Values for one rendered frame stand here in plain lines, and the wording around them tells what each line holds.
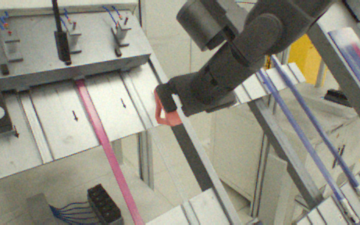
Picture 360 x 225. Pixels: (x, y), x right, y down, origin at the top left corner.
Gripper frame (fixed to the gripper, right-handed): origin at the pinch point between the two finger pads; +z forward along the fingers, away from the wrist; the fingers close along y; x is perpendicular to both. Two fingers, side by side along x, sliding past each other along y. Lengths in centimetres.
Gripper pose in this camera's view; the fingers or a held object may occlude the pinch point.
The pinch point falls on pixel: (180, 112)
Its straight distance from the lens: 52.4
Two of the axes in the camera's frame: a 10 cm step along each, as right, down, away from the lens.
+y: -8.0, 2.5, -5.5
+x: 4.2, 8.8, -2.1
